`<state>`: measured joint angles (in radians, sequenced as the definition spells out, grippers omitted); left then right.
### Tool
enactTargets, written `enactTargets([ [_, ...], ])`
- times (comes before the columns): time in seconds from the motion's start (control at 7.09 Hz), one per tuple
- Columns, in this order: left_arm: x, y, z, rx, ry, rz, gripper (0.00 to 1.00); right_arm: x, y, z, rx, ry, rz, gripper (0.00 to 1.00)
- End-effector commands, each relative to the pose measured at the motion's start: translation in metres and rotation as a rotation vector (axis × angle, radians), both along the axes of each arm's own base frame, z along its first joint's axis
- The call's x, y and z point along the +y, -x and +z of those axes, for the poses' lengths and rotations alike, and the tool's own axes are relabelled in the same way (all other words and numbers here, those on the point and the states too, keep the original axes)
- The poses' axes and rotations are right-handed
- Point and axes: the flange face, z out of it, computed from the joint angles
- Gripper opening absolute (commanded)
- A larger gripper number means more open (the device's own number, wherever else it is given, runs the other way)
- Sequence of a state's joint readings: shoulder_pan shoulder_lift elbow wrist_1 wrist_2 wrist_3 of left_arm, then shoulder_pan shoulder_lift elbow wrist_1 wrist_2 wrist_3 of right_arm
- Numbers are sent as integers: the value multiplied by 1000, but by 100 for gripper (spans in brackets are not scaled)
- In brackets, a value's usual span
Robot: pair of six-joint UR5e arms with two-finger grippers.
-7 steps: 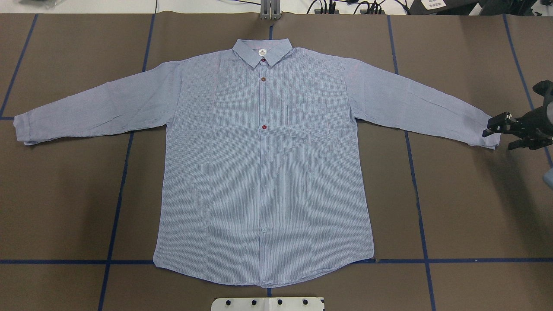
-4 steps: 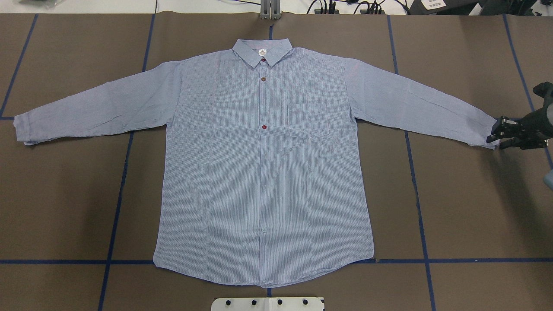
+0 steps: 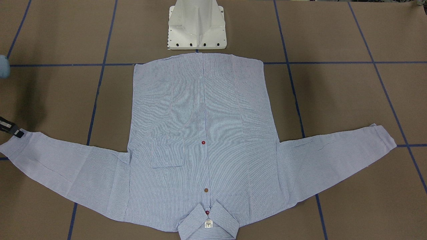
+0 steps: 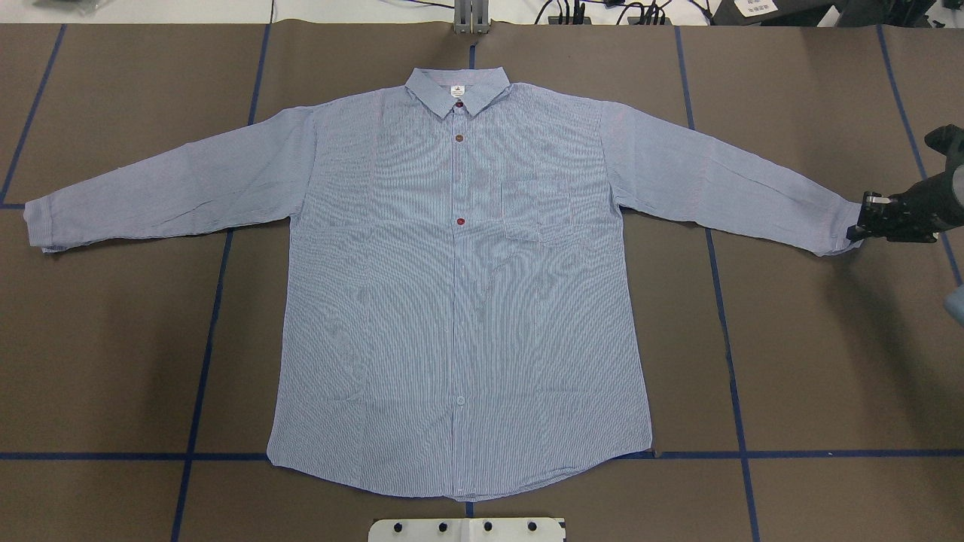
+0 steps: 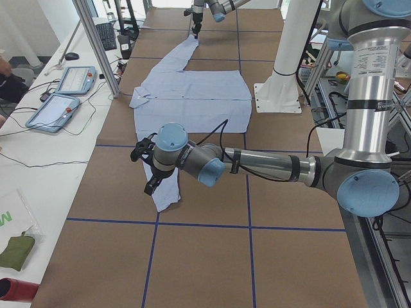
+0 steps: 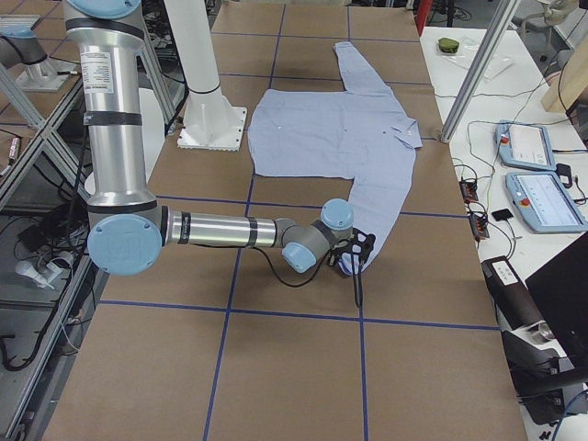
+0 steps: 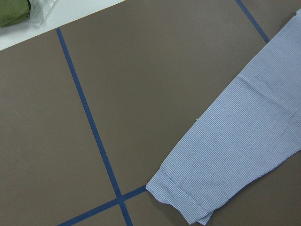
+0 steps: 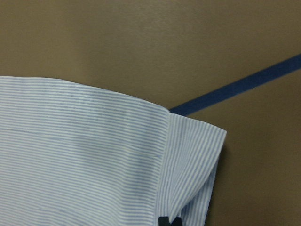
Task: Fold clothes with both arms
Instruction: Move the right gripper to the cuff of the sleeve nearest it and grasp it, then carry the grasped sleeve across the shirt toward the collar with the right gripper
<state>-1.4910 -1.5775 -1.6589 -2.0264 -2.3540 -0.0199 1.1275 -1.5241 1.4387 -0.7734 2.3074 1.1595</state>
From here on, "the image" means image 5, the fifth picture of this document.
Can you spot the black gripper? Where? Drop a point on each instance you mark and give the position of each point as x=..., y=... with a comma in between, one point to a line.
x=196, y=18
x=159, y=174

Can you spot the light blue striped shirt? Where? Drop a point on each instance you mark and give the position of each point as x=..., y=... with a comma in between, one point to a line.
x=173, y=102

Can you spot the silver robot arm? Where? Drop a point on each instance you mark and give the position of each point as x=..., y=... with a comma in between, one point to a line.
x=218, y=11
x=356, y=172

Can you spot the black keyboard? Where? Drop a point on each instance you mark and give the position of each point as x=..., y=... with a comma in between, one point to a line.
x=107, y=35

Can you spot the brown paper table cover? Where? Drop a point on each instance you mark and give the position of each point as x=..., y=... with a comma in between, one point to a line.
x=246, y=242

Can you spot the lower blue teach pendant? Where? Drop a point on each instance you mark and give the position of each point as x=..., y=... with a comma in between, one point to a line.
x=54, y=113

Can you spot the blue teach pendant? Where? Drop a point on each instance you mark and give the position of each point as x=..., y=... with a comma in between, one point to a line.
x=54, y=113
x=76, y=80

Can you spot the black computer mouse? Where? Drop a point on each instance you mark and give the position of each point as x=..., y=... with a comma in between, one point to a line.
x=71, y=56

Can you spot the upper blue teach pendant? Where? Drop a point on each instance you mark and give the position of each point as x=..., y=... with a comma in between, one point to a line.
x=76, y=80

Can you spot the clear plastic bag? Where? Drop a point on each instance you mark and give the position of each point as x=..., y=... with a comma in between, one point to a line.
x=17, y=219

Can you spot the red cylinder object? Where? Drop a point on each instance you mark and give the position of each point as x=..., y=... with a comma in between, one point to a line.
x=18, y=290

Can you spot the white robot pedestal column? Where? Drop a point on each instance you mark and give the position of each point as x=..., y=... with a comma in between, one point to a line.
x=280, y=94

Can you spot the aluminium frame post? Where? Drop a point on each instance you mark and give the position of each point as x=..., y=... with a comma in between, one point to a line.
x=85, y=16

